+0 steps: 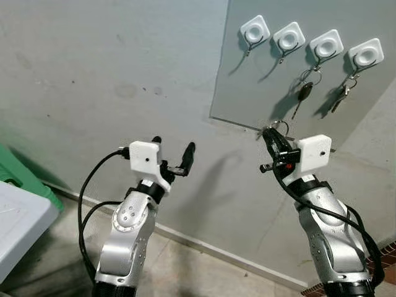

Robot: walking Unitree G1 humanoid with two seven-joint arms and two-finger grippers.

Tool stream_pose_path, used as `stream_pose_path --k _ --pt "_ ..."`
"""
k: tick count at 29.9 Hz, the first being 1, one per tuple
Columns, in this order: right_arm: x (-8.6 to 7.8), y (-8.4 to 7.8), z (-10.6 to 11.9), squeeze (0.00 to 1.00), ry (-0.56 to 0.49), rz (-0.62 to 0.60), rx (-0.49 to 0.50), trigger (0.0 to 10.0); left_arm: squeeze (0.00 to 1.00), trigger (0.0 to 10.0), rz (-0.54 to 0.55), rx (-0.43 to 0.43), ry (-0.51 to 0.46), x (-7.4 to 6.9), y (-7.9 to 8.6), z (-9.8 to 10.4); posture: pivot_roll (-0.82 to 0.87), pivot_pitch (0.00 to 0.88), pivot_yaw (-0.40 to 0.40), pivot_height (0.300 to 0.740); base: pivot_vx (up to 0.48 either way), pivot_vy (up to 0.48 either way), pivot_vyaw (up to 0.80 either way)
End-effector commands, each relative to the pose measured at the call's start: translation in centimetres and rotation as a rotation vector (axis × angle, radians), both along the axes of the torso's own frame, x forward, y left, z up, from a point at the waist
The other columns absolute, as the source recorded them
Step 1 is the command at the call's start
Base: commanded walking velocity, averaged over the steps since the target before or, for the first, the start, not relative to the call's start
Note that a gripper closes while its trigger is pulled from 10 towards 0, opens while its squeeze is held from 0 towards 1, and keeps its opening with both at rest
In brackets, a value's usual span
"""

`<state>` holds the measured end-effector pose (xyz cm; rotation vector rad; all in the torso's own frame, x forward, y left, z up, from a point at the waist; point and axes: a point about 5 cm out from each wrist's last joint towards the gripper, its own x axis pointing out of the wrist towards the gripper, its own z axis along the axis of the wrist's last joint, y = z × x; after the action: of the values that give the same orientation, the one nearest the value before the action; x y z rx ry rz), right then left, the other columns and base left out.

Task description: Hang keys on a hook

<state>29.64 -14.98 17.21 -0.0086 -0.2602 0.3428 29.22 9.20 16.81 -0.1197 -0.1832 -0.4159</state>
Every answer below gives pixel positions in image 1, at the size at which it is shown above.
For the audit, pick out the green plastic stool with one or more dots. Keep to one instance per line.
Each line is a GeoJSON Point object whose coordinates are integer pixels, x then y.
{"type": "Point", "coordinates": [21, 173]}

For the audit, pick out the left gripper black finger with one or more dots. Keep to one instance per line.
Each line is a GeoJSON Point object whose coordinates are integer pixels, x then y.
{"type": "Point", "coordinates": [189, 156]}
{"type": "Point", "coordinates": [156, 140]}

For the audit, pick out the grey glass wall panel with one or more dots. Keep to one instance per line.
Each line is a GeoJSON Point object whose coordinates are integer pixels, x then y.
{"type": "Point", "coordinates": [260, 86]}

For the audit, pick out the white folding table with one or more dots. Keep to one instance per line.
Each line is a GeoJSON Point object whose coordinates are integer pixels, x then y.
{"type": "Point", "coordinates": [18, 229]}

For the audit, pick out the silver key bunch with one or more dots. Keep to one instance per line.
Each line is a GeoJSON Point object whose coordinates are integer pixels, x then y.
{"type": "Point", "coordinates": [342, 93]}

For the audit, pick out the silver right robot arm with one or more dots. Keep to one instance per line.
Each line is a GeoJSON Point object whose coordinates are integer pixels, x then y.
{"type": "Point", "coordinates": [331, 241]}

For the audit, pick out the white square wall hook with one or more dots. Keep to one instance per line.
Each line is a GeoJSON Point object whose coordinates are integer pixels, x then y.
{"type": "Point", "coordinates": [366, 55]}
{"type": "Point", "coordinates": [289, 38]}
{"type": "Point", "coordinates": [326, 45]}
{"type": "Point", "coordinates": [255, 30]}

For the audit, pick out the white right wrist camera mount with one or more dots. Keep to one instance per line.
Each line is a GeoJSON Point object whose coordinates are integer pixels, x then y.
{"type": "Point", "coordinates": [314, 151]}

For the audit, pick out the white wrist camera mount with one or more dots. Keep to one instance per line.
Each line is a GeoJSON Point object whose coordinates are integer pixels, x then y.
{"type": "Point", "coordinates": [314, 151]}
{"type": "Point", "coordinates": [145, 158]}

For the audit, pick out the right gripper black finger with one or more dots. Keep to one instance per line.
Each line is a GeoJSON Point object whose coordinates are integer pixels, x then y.
{"type": "Point", "coordinates": [272, 147]}
{"type": "Point", "coordinates": [283, 145]}

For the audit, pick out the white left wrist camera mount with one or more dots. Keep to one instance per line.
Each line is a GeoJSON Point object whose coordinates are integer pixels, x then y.
{"type": "Point", "coordinates": [145, 158]}

